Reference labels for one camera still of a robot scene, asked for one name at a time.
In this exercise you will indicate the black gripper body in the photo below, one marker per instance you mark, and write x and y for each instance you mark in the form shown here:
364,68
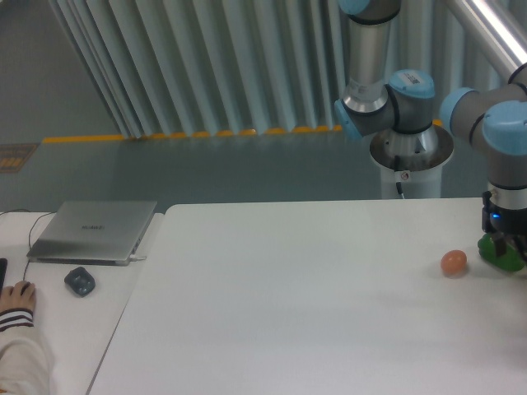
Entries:
504,214

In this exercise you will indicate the cream sleeved forearm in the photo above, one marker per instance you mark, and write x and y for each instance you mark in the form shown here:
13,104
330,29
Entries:
25,365

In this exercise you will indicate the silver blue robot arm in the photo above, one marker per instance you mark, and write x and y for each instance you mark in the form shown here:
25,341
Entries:
423,76

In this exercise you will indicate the green bell pepper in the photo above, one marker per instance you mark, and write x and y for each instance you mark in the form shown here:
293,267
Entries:
506,263

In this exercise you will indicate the person's hand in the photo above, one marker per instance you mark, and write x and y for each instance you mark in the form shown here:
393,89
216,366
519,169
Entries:
21,296

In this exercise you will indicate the brown egg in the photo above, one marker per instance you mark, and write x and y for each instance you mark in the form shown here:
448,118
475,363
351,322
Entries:
454,262

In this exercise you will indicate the folding partition screen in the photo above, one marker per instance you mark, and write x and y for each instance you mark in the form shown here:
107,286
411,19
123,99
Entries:
213,67

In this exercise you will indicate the silver closed laptop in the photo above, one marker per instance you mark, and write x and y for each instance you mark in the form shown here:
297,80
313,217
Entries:
94,232

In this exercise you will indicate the white side desk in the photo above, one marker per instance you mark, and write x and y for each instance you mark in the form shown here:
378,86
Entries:
76,330

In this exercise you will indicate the black phone at edge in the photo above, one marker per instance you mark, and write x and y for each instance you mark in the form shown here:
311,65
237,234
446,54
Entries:
3,271

